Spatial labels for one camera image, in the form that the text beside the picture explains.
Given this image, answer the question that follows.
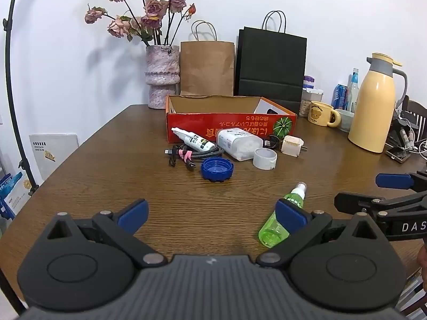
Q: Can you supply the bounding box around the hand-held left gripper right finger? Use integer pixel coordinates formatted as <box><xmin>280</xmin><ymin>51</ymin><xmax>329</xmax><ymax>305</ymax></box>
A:
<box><xmin>256</xmin><ymin>198</ymin><xmax>382</xmax><ymax>269</ymax></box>

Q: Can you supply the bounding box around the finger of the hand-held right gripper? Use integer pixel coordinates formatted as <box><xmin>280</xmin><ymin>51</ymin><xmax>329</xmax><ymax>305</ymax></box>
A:
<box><xmin>334</xmin><ymin>190</ymin><xmax>427</xmax><ymax>222</ymax></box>
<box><xmin>375</xmin><ymin>170</ymin><xmax>427</xmax><ymax>189</ymax></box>

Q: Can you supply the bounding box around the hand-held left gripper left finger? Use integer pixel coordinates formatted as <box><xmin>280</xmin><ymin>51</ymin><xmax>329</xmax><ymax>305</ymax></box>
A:
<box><xmin>47</xmin><ymin>198</ymin><xmax>167</xmax><ymax>269</ymax></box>

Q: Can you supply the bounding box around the green spray bottle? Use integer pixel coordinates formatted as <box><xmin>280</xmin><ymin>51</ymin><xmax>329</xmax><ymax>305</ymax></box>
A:
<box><xmin>258</xmin><ymin>182</ymin><xmax>307</xmax><ymax>248</ymax></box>

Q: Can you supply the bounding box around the white tape roll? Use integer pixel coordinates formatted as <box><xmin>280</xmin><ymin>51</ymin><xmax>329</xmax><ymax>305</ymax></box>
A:
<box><xmin>253</xmin><ymin>147</ymin><xmax>278</xmax><ymax>170</ymax></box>

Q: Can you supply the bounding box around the white charger plug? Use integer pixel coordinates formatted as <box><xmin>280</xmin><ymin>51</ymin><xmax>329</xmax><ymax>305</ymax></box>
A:
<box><xmin>280</xmin><ymin>137</ymin><xmax>307</xmax><ymax>157</ymax></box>

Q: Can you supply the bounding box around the blue bottle cap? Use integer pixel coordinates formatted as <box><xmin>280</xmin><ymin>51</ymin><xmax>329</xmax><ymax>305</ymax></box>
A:
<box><xmin>201</xmin><ymin>158</ymin><xmax>235</xmax><ymax>183</ymax></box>

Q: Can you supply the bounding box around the white wipes pack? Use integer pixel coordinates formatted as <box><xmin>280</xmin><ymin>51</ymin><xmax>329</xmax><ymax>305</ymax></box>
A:
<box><xmin>217</xmin><ymin>127</ymin><xmax>264</xmax><ymax>161</ymax></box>

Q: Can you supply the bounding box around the braided cable with pink tie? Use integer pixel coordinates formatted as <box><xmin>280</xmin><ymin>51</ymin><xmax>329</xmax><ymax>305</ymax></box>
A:
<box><xmin>164</xmin><ymin>143</ymin><xmax>225</xmax><ymax>171</ymax></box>

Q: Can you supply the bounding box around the white spray bottle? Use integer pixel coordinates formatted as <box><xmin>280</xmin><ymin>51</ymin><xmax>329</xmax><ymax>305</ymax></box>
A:
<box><xmin>171</xmin><ymin>127</ymin><xmax>217</xmax><ymax>152</ymax></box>

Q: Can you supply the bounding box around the red cardboard box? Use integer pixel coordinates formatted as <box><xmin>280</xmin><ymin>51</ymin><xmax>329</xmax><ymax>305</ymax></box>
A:
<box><xmin>166</xmin><ymin>94</ymin><xmax>297</xmax><ymax>143</ymax></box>

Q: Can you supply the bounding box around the black phone stand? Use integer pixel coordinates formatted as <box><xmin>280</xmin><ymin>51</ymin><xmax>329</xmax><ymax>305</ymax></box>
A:
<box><xmin>387</xmin><ymin>120</ymin><xmax>427</xmax><ymax>164</ymax></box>

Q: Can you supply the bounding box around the wooden chair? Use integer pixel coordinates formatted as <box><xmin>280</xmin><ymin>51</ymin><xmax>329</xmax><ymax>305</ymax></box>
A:
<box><xmin>402</xmin><ymin>100</ymin><xmax>427</xmax><ymax>130</ymax></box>

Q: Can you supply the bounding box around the white cup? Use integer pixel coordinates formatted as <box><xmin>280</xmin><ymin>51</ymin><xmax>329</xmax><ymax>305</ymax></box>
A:
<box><xmin>335</xmin><ymin>108</ymin><xmax>355</xmax><ymax>133</ymax></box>

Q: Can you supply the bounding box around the yellow thermos jug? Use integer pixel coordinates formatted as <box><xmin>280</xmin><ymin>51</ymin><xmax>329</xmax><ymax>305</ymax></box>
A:
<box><xmin>348</xmin><ymin>53</ymin><xmax>408</xmax><ymax>154</ymax></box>

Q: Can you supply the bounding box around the yellow bear mug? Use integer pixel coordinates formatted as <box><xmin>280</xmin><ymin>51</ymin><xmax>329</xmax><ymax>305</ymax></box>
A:
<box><xmin>307</xmin><ymin>101</ymin><xmax>341</xmax><ymax>127</ymax></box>

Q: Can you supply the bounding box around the white board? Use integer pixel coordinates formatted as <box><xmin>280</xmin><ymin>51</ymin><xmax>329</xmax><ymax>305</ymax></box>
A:
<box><xmin>29</xmin><ymin>133</ymin><xmax>80</xmax><ymax>181</ymax></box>

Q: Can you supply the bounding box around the blue drink can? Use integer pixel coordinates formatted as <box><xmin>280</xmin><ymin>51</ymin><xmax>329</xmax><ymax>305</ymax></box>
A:
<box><xmin>331</xmin><ymin>84</ymin><xmax>349</xmax><ymax>110</ymax></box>

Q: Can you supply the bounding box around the clear plastic bottle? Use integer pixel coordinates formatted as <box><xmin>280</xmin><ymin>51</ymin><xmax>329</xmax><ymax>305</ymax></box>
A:
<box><xmin>346</xmin><ymin>68</ymin><xmax>360</xmax><ymax>112</ymax></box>

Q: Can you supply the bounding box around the black light stand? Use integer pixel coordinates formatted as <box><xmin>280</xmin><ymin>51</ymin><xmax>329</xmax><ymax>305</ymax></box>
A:
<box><xmin>3</xmin><ymin>0</ymin><xmax>40</xmax><ymax>197</ymax></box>

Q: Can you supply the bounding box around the clear food container white lid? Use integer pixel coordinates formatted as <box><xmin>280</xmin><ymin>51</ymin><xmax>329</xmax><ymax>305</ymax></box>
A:
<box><xmin>299</xmin><ymin>87</ymin><xmax>324</xmax><ymax>117</ymax></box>

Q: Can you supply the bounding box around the blue white package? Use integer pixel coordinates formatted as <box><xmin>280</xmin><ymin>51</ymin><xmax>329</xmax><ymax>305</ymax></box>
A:
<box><xmin>0</xmin><ymin>171</ymin><xmax>32</xmax><ymax>219</ymax></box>

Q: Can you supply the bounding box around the purple marbled vase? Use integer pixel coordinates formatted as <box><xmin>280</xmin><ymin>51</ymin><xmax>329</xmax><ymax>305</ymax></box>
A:
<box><xmin>145</xmin><ymin>45</ymin><xmax>181</xmax><ymax>110</ymax></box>

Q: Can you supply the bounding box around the black paper bag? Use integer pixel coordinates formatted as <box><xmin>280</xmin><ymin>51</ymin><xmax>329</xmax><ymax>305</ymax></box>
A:
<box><xmin>234</xmin><ymin>11</ymin><xmax>307</xmax><ymax>105</ymax></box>

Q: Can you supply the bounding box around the brown paper bag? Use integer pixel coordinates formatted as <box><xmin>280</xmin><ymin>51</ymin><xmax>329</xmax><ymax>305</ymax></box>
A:
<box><xmin>180</xmin><ymin>20</ymin><xmax>235</xmax><ymax>97</ymax></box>

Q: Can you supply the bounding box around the dried pink rose bouquet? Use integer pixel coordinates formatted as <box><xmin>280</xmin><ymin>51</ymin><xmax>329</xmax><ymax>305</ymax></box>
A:
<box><xmin>84</xmin><ymin>0</ymin><xmax>197</xmax><ymax>47</ymax></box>

